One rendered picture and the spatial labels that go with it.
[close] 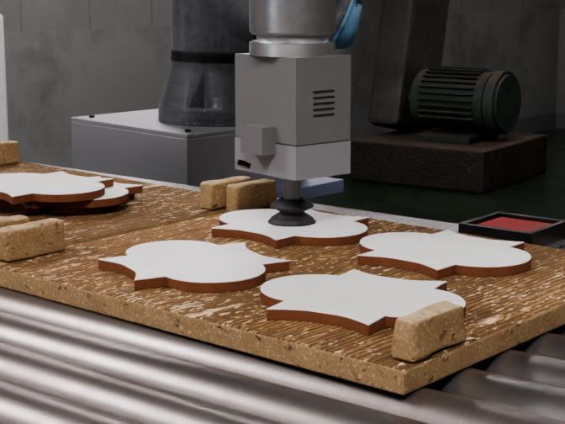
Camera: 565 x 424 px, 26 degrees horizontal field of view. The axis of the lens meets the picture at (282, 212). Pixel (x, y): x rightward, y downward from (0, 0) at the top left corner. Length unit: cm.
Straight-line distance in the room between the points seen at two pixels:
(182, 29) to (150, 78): 454
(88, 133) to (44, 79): 407
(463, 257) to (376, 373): 26
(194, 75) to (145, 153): 13
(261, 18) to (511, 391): 43
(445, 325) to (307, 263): 24
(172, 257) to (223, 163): 70
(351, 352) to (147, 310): 17
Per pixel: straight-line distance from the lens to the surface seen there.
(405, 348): 73
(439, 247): 100
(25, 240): 100
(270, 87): 105
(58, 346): 85
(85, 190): 117
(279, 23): 103
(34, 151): 580
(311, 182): 174
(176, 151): 161
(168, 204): 122
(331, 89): 105
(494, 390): 76
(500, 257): 97
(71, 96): 591
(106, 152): 172
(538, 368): 80
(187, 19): 169
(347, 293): 85
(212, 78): 168
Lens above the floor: 116
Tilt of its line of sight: 11 degrees down
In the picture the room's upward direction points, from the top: straight up
